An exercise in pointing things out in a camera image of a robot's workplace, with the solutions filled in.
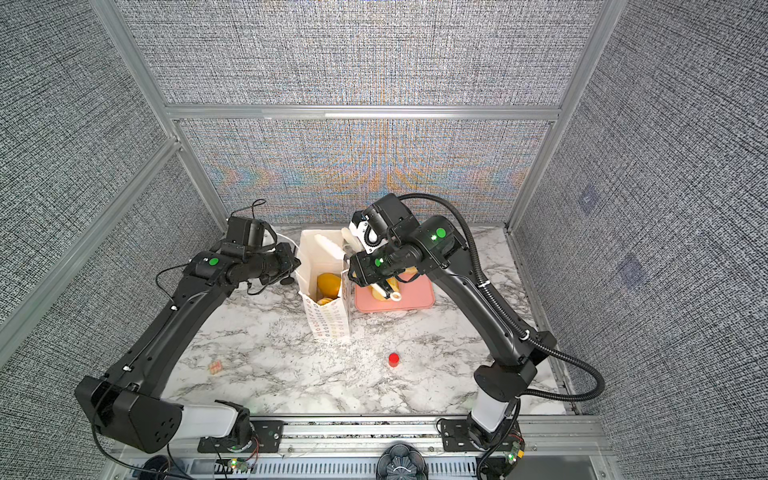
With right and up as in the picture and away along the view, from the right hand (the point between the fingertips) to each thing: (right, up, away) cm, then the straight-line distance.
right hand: (360, 268), depth 66 cm
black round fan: (+10, -45, +3) cm, 46 cm away
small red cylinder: (+8, -26, +17) cm, 33 cm away
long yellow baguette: (-9, -8, +5) cm, 13 cm away
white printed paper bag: (-15, +2, +21) cm, 26 cm away
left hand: (-15, +2, +10) cm, 19 cm away
